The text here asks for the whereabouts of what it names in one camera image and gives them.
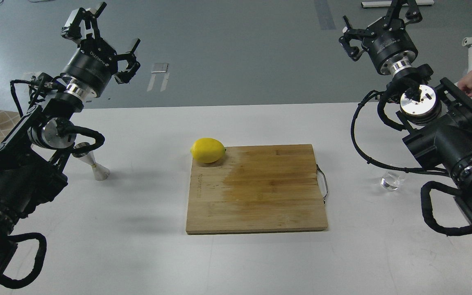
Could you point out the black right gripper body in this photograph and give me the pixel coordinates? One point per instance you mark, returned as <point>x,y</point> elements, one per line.
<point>389,44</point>

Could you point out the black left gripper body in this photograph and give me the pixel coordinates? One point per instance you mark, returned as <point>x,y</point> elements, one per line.
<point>93,64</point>

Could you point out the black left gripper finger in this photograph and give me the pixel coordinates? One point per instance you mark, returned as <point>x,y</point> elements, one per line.
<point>125,76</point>
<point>82,24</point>

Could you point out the steel double jigger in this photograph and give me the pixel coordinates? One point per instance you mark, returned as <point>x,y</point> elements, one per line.
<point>100,173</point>

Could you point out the clear glass cup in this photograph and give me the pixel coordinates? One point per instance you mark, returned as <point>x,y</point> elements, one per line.
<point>392,180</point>

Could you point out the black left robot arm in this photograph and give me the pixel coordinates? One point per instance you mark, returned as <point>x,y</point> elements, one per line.
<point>35,152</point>

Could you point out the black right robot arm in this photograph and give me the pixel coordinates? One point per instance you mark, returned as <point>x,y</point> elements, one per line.
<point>438,118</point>

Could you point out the white floor bar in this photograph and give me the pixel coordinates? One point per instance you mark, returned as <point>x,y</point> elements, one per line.
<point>379,4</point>

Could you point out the yellow lemon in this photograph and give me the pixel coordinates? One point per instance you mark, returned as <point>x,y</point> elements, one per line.
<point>207,150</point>

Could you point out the wooden cutting board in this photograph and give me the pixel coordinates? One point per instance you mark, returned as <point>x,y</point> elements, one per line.
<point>256,189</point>

